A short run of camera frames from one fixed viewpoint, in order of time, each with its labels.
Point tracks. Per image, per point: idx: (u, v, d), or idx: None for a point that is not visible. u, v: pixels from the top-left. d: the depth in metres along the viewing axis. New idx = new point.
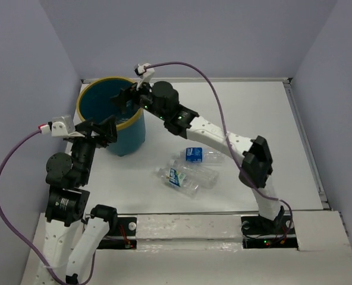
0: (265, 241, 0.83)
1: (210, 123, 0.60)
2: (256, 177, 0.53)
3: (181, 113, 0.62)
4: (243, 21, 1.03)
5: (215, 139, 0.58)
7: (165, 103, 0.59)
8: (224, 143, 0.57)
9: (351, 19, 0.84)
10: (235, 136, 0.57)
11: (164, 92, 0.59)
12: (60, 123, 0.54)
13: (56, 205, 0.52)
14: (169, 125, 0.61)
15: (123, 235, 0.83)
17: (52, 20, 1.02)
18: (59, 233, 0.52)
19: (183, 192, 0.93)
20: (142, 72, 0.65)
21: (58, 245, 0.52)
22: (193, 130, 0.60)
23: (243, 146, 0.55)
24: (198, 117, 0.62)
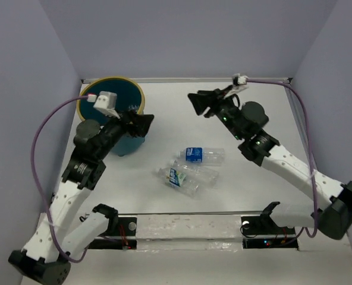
0: (265, 241, 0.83)
1: (292, 155, 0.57)
2: (339, 227, 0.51)
3: (260, 138, 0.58)
4: (244, 21, 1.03)
5: (298, 174, 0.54)
7: (251, 127, 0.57)
8: (308, 181, 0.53)
9: (351, 19, 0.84)
10: (321, 176, 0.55)
11: (256, 116, 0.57)
12: (105, 97, 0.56)
13: (75, 168, 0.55)
14: (246, 148, 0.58)
15: (123, 235, 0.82)
17: (52, 20, 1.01)
18: (69, 193, 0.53)
19: (183, 192, 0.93)
20: (241, 84, 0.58)
21: (66, 205, 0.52)
22: (272, 159, 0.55)
23: (330, 191, 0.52)
24: (278, 145, 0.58)
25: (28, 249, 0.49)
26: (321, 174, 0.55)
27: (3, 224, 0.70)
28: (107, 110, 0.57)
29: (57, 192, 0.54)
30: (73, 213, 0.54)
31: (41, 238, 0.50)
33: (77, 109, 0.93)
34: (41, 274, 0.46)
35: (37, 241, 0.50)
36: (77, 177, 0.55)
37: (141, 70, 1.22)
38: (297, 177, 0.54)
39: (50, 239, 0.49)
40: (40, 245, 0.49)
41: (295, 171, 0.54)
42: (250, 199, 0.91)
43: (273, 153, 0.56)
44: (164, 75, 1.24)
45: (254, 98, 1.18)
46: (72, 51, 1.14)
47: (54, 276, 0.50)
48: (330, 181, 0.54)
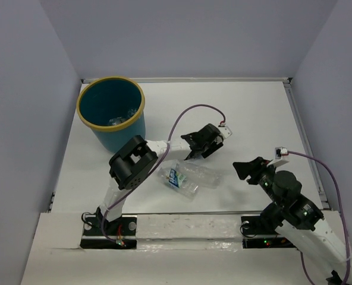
0: (265, 241, 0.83)
1: (332, 232, 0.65)
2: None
3: (304, 205, 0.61)
4: (243, 21, 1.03)
5: (335, 253, 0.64)
7: (286, 193, 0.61)
8: (343, 262, 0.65)
9: (351, 19, 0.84)
10: None
11: (288, 183, 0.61)
12: (230, 132, 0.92)
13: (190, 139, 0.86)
14: (287, 214, 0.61)
15: (119, 235, 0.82)
17: (52, 20, 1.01)
18: (185, 145, 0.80)
19: (181, 193, 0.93)
20: (282, 155, 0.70)
21: (179, 145, 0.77)
22: (317, 234, 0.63)
23: None
24: (322, 221, 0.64)
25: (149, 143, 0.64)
26: None
27: (2, 223, 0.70)
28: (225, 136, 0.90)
29: (175, 139, 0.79)
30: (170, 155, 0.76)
31: (159, 145, 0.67)
33: (76, 107, 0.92)
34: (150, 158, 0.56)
35: (155, 145, 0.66)
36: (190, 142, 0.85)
37: (141, 70, 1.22)
38: (333, 253, 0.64)
39: (164, 150, 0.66)
40: (156, 147, 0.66)
41: (337, 252, 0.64)
42: (250, 199, 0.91)
43: (317, 228, 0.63)
44: (164, 75, 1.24)
45: (254, 98, 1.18)
46: (72, 51, 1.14)
47: (140, 175, 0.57)
48: None
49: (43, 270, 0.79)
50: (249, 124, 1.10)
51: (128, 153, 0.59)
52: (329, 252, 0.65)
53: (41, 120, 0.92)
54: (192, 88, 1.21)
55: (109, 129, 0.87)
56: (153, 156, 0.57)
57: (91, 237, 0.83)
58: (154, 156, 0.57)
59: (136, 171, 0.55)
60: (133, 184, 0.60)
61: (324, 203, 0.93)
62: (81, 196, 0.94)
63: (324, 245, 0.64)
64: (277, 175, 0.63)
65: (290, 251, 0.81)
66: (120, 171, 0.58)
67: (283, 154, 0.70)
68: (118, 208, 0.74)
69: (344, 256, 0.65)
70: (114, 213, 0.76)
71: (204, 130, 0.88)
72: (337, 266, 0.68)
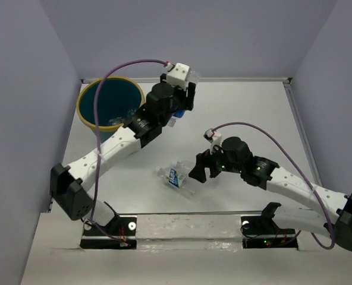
0: (265, 241, 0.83)
1: (292, 175, 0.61)
2: None
3: (259, 164, 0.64)
4: (244, 20, 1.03)
5: (300, 192, 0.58)
7: (235, 155, 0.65)
8: (311, 198, 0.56)
9: (351, 18, 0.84)
10: (324, 191, 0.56)
11: (235, 145, 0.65)
12: (183, 69, 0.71)
13: (137, 120, 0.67)
14: (248, 176, 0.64)
15: (122, 235, 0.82)
17: (52, 19, 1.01)
18: (125, 138, 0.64)
19: (182, 193, 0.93)
20: (210, 136, 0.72)
21: (117, 146, 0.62)
22: (275, 181, 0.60)
23: (337, 205, 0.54)
24: (278, 168, 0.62)
25: (74, 168, 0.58)
26: (324, 189, 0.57)
27: (3, 222, 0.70)
28: (182, 80, 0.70)
29: (113, 136, 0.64)
30: (118, 157, 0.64)
31: (87, 163, 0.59)
33: (76, 106, 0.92)
34: (74, 192, 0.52)
35: (81, 165, 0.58)
36: (135, 128, 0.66)
37: (141, 71, 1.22)
38: (299, 194, 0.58)
39: (93, 167, 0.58)
40: (82, 168, 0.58)
41: (299, 189, 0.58)
42: (250, 199, 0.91)
43: (274, 176, 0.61)
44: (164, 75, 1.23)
45: (254, 98, 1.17)
46: (72, 51, 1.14)
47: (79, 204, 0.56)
48: (334, 195, 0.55)
49: (43, 269, 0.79)
50: (249, 124, 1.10)
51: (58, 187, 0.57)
52: (296, 195, 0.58)
53: (41, 120, 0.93)
54: None
55: (109, 129, 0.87)
56: (76, 187, 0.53)
57: (92, 237, 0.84)
58: (76, 189, 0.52)
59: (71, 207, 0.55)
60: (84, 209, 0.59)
61: None
62: None
63: (286, 190, 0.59)
64: (223, 142, 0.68)
65: (289, 251, 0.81)
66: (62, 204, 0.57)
67: (210, 136, 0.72)
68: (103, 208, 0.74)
69: (309, 190, 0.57)
70: (108, 215, 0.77)
71: (147, 102, 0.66)
72: (318, 210, 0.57)
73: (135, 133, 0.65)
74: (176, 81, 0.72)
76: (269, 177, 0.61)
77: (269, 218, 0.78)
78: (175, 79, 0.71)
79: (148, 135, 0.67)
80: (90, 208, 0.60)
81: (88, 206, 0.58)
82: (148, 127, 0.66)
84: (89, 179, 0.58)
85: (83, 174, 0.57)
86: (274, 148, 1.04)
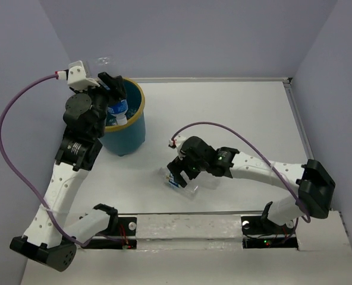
0: (265, 241, 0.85)
1: (252, 158, 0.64)
2: (317, 205, 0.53)
3: (221, 154, 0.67)
4: (244, 19, 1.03)
5: (261, 171, 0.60)
7: (192, 151, 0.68)
8: (272, 174, 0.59)
9: (350, 17, 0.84)
10: (283, 165, 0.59)
11: (189, 143, 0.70)
12: (78, 67, 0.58)
13: (68, 148, 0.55)
14: (214, 168, 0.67)
15: (123, 235, 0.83)
17: (52, 21, 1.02)
18: (65, 176, 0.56)
19: (182, 193, 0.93)
20: (173, 143, 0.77)
21: (62, 189, 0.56)
22: (236, 167, 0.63)
23: (295, 175, 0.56)
24: (238, 154, 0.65)
25: (30, 235, 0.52)
26: (283, 163, 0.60)
27: (2, 222, 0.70)
28: (85, 78, 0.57)
29: (52, 178, 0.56)
30: (71, 195, 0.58)
31: (41, 224, 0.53)
33: None
34: (45, 259, 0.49)
35: (37, 228, 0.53)
36: (72, 158, 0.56)
37: (141, 71, 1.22)
38: (261, 173, 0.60)
39: (49, 224, 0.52)
40: (40, 231, 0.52)
41: (259, 170, 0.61)
42: (250, 200, 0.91)
43: (235, 162, 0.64)
44: (164, 75, 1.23)
45: (254, 99, 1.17)
46: (72, 51, 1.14)
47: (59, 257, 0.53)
48: (292, 167, 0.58)
49: (43, 269, 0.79)
50: (249, 124, 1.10)
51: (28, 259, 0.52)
52: (258, 176, 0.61)
53: (41, 120, 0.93)
54: (192, 89, 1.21)
55: (109, 129, 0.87)
56: (44, 253, 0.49)
57: (98, 239, 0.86)
58: (46, 254, 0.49)
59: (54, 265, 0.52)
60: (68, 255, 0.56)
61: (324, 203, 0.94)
62: (81, 196, 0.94)
63: (250, 173, 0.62)
64: (183, 144, 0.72)
65: (289, 251, 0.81)
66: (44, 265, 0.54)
67: (172, 143, 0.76)
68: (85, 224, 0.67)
69: (267, 167, 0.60)
70: (98, 225, 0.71)
71: (69, 125, 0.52)
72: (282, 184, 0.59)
73: (74, 165, 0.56)
74: (81, 84, 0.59)
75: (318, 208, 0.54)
76: (230, 164, 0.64)
77: (269, 221, 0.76)
78: (79, 82, 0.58)
79: (89, 156, 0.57)
80: (75, 246, 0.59)
81: (70, 249, 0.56)
82: (85, 150, 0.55)
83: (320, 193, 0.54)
84: (54, 236, 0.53)
85: (43, 238, 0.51)
86: (273, 148, 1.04)
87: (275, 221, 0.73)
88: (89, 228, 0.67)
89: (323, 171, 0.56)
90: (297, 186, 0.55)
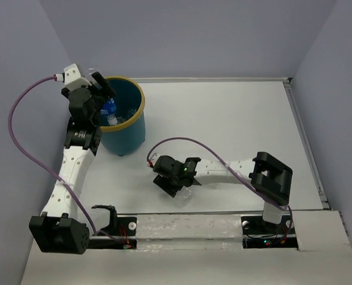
0: (265, 241, 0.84)
1: (211, 162, 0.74)
2: (274, 193, 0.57)
3: (185, 164, 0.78)
4: (243, 19, 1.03)
5: (220, 172, 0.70)
7: (161, 168, 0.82)
8: (229, 173, 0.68)
9: (350, 17, 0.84)
10: (238, 164, 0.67)
11: (159, 161, 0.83)
12: (73, 68, 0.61)
13: (75, 135, 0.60)
14: (182, 179, 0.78)
15: (123, 235, 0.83)
17: (52, 21, 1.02)
18: (76, 155, 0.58)
19: (181, 193, 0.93)
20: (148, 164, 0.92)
21: (75, 167, 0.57)
22: (199, 173, 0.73)
23: (247, 170, 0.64)
24: (200, 161, 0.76)
25: (50, 211, 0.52)
26: (238, 162, 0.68)
27: (2, 221, 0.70)
28: (81, 78, 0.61)
29: (64, 158, 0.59)
30: (82, 175, 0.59)
31: (60, 199, 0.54)
33: None
34: (68, 228, 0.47)
35: (56, 203, 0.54)
36: (79, 143, 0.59)
37: (141, 71, 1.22)
38: (220, 174, 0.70)
39: (68, 196, 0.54)
40: (60, 205, 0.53)
41: (217, 174, 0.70)
42: (250, 200, 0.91)
43: (198, 170, 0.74)
44: (164, 75, 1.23)
45: (254, 98, 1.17)
46: (72, 51, 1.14)
47: (79, 236, 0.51)
48: (245, 163, 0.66)
49: (43, 269, 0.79)
50: (249, 125, 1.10)
51: (47, 239, 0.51)
52: (219, 177, 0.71)
53: (41, 120, 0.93)
54: (192, 89, 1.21)
55: (110, 129, 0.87)
56: (67, 222, 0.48)
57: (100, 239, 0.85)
58: (69, 222, 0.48)
59: (75, 243, 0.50)
60: (85, 238, 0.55)
61: (324, 203, 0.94)
62: (81, 196, 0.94)
63: (211, 176, 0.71)
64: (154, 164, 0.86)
65: (289, 251, 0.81)
66: (61, 249, 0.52)
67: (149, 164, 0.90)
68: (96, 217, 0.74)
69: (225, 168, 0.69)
70: (102, 219, 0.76)
71: (74, 114, 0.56)
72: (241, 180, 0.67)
73: (82, 146, 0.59)
74: (77, 84, 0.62)
75: (276, 196, 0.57)
76: (194, 172, 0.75)
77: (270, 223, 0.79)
78: (75, 82, 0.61)
79: (94, 141, 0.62)
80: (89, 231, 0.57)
81: (84, 232, 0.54)
82: (90, 134, 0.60)
83: (274, 182, 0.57)
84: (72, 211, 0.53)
85: (63, 209, 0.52)
86: (273, 148, 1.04)
87: (273, 221, 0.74)
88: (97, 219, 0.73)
89: (273, 160, 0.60)
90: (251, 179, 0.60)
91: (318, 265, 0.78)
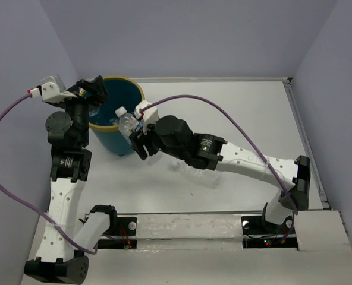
0: (265, 241, 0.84)
1: (242, 150, 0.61)
2: (305, 201, 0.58)
3: (204, 142, 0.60)
4: (244, 19, 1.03)
5: (255, 167, 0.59)
7: (175, 139, 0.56)
8: (266, 171, 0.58)
9: (351, 16, 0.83)
10: (276, 161, 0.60)
11: (170, 127, 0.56)
12: (50, 84, 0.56)
13: (60, 164, 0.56)
14: (196, 159, 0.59)
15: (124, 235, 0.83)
17: (52, 20, 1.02)
18: (65, 190, 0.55)
19: (182, 194, 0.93)
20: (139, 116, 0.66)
21: (65, 203, 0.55)
22: (227, 161, 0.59)
23: (290, 173, 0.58)
24: (225, 145, 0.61)
25: (43, 255, 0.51)
26: (275, 159, 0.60)
27: (1, 222, 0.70)
28: (60, 94, 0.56)
29: (52, 194, 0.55)
30: (74, 209, 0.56)
31: (52, 241, 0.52)
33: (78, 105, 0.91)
34: (65, 272, 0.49)
35: (48, 244, 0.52)
36: (67, 173, 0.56)
37: (141, 71, 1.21)
38: (255, 170, 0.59)
39: (60, 238, 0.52)
40: (53, 248, 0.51)
41: (251, 165, 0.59)
42: (250, 200, 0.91)
43: (225, 155, 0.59)
44: (164, 75, 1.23)
45: (254, 99, 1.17)
46: (72, 51, 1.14)
47: (77, 270, 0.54)
48: (285, 162, 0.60)
49: None
50: (249, 125, 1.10)
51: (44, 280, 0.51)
52: (248, 170, 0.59)
53: (40, 120, 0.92)
54: (192, 89, 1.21)
55: (109, 129, 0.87)
56: (63, 266, 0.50)
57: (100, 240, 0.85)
58: (65, 266, 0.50)
59: (73, 279, 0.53)
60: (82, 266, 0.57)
61: (324, 203, 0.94)
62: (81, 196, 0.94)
63: (239, 167, 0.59)
64: (159, 124, 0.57)
65: (289, 250, 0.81)
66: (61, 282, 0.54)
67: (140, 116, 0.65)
68: (87, 233, 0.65)
69: (262, 163, 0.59)
70: (103, 225, 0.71)
71: (54, 144, 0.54)
72: (270, 180, 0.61)
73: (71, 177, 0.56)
74: (58, 98, 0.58)
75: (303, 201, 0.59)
76: (221, 157, 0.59)
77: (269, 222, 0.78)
78: (55, 97, 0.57)
79: (83, 167, 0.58)
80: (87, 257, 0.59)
81: (83, 259, 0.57)
82: (77, 162, 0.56)
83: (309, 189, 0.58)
84: (67, 250, 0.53)
85: (57, 255, 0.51)
86: (273, 148, 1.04)
87: (274, 222, 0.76)
88: (98, 228, 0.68)
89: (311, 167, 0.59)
90: (293, 185, 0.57)
91: (318, 265, 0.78)
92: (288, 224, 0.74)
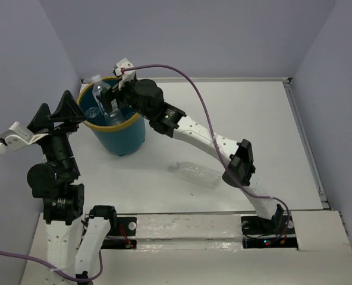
0: (265, 241, 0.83)
1: (197, 124, 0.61)
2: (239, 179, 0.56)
3: (167, 111, 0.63)
4: (244, 19, 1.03)
5: (203, 140, 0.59)
7: (149, 102, 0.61)
8: (211, 145, 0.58)
9: (350, 17, 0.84)
10: (222, 139, 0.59)
11: (148, 90, 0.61)
12: (14, 137, 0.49)
13: (53, 206, 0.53)
14: (156, 124, 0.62)
15: (125, 236, 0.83)
17: (52, 20, 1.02)
18: (62, 232, 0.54)
19: (181, 194, 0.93)
20: (119, 75, 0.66)
21: (62, 246, 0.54)
22: (181, 130, 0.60)
23: (230, 150, 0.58)
24: (185, 117, 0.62)
25: None
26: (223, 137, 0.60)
27: (1, 223, 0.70)
28: (30, 142, 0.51)
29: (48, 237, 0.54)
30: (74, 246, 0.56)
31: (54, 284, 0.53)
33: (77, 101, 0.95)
34: None
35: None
36: (60, 214, 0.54)
37: (141, 71, 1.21)
38: (202, 143, 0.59)
39: (63, 279, 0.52)
40: None
41: (201, 136, 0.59)
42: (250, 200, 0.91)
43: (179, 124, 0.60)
44: (164, 75, 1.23)
45: (254, 99, 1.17)
46: (72, 51, 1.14)
47: None
48: (229, 141, 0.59)
49: (43, 270, 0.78)
50: (249, 125, 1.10)
51: None
52: (198, 142, 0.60)
53: None
54: (192, 89, 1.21)
55: (108, 129, 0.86)
56: None
57: None
58: None
59: None
60: None
61: (324, 203, 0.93)
62: None
63: (192, 138, 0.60)
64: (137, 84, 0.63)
65: (289, 251, 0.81)
66: None
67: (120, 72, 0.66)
68: (89, 247, 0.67)
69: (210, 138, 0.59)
70: (102, 236, 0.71)
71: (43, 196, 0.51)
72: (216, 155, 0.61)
73: (65, 218, 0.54)
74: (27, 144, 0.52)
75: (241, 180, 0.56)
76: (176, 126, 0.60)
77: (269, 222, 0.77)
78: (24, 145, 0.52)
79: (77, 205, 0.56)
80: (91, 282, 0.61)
81: None
82: (71, 205, 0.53)
83: (245, 170, 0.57)
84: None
85: None
86: (273, 148, 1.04)
87: (264, 216, 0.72)
88: (97, 246, 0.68)
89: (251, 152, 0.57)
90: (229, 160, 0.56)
91: (318, 265, 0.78)
92: (275, 216, 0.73)
